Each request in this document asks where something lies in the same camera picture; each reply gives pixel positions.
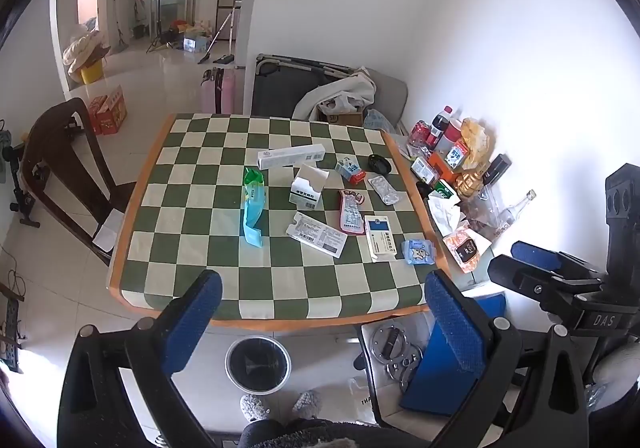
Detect cola bottle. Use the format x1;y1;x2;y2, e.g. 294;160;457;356
430;106;453;151

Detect gold foil bottle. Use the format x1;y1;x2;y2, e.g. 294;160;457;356
457;170;488;199

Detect pale blue plastic bag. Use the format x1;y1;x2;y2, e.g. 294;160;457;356
367;110;397;131

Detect mop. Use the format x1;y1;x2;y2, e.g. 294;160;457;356
199;10;236;64

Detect white fridge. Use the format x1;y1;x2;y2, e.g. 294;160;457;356
232;0;256;68

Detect flattened white carton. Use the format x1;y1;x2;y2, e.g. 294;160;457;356
286;211;348;259

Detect black exercise equipment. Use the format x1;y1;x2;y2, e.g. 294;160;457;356
0;120;41;229

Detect clear glass bottle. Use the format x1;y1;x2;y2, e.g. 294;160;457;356
492;189;537;241

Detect yellow plastic bag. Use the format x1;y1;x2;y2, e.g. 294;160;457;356
460;118;493;167

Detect grey fuzzy slipper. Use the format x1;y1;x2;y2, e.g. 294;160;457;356
292;390;322;418
240;394;268;424

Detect white cloth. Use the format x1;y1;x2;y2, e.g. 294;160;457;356
292;72;376;121

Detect orange snack packet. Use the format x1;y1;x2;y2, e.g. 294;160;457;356
442;228;493;275

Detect pink suitcase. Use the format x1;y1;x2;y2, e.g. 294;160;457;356
201;68;236;115

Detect black box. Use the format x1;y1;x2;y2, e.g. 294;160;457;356
482;155;512;189

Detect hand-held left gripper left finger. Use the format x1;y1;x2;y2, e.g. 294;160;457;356
57;269;223;448

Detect blue tissue packet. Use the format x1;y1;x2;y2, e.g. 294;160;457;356
401;239;437;266

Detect green blue plastic packet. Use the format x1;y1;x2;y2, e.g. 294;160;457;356
241;167;267;247

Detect dark wooden chair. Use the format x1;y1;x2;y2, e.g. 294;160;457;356
21;98;138;266

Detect white paper sheet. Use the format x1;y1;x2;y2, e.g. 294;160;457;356
92;223;118;251

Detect metal flanges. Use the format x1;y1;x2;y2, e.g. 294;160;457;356
370;320;423;386

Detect yellow bin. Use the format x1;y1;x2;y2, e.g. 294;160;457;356
80;60;108;84

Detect small blue red carton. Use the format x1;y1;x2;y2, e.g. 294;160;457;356
334;155;366;185

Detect silver blister pack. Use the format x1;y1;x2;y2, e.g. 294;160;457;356
368;175;402;206

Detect long white box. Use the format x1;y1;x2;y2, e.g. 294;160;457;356
257;144;326;171

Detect red white bottle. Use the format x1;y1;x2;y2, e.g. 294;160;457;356
442;110;466;149

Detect crumpled white tissue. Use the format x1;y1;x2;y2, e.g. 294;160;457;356
427;193;463;236

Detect green white checkered tablecloth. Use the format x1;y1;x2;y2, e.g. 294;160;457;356
106;114;451;329

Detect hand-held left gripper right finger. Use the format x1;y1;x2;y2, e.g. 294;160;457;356
424;269;588;448

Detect person's right forearm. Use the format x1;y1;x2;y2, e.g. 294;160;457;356
592;343;640;424

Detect open white box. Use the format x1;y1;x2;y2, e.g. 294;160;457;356
289;164;330;211

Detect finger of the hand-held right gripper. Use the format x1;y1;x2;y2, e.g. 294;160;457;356
487;253;617;323
511;241;608;281

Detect dark folding bed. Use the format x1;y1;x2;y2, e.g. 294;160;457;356
250;54;408;123

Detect person's legs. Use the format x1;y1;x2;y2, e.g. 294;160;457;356
239;419;401;448

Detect brown cardboard box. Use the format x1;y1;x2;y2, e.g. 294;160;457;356
317;108;365;127

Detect round black trash bin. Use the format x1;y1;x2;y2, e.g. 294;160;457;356
225;335;292;396

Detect pile of bedding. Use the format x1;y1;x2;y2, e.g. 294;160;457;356
62;28;112;73

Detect orange box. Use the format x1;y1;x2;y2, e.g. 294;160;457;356
427;153;458;183

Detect black power strip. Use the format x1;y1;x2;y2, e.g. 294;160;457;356
0;298;21;374

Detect pink red pouch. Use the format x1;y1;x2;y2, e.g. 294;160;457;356
338;189;366;235

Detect white blue medicine box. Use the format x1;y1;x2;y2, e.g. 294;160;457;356
364;214;401;261

